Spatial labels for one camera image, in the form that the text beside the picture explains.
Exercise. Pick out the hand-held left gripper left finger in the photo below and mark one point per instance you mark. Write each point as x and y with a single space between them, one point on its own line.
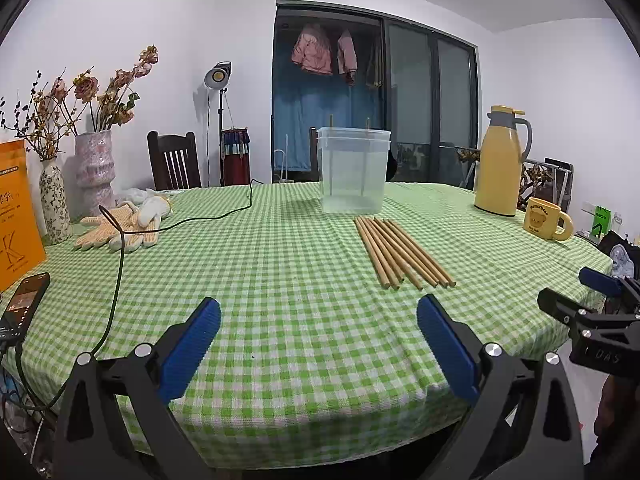
192 345

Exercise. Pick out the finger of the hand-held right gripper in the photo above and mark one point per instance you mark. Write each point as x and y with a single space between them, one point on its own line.
602 282
557 305

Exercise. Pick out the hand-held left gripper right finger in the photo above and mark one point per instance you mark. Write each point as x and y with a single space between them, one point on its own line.
447 350

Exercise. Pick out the row of wooden chopsticks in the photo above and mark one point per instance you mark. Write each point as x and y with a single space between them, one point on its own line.
395 250

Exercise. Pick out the clear plastic container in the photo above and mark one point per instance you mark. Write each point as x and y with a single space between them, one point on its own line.
350 180

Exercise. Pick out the person's right hand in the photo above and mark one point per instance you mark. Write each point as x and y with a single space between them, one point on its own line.
617 410

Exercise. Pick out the dark bag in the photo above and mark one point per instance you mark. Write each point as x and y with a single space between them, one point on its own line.
612 245

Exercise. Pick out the yellow bear mug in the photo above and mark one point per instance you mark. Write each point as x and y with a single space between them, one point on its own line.
542 220

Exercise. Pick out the green checked tablecloth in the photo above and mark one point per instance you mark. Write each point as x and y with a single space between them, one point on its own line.
280 310

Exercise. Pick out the metal rack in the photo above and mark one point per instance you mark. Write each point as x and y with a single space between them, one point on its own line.
562 175

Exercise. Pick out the dried brown branches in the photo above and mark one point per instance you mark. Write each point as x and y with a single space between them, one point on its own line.
535 180

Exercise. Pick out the white knit glove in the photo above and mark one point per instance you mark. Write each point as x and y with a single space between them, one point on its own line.
152 210

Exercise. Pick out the yellow dotted knit glove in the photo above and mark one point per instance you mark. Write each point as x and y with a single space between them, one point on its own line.
107 230

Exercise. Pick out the yellow thermos jug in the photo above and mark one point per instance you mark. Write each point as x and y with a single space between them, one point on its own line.
500 170

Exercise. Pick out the white crumpled cloth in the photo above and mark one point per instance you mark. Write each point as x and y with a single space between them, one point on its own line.
136 193

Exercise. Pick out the black smartphone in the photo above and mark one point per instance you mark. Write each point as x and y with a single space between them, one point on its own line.
25 300

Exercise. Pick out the dark wooden chair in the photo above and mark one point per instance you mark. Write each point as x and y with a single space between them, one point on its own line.
172 160

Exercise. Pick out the red cylindrical bin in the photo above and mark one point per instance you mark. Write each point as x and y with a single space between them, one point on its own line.
236 162

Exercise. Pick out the black bag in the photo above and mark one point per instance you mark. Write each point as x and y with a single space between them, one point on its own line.
391 166

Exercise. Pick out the pink speckled vase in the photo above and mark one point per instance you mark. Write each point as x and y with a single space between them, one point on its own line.
95 175

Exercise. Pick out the small floral vase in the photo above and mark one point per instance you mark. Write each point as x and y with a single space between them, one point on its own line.
55 205

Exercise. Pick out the orange book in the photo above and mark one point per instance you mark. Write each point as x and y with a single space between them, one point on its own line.
20 210

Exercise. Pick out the dried twig branches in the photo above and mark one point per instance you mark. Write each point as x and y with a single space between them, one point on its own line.
42 142

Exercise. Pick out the blue curtain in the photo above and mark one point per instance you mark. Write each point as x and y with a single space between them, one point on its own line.
300 110

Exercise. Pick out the dark framed sliding glass door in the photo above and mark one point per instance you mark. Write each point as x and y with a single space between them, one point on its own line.
410 85

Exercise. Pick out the studio lamp on stand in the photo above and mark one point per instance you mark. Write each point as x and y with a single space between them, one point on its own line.
218 76

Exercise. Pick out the dried flowers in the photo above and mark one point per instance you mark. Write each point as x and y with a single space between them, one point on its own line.
86 87

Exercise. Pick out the small pink jacket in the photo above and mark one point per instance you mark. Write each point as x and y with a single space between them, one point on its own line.
346 55

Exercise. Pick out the large pink jacket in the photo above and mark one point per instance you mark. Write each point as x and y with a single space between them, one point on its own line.
312 50

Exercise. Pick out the white wall socket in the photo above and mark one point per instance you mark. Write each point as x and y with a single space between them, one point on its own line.
587 206

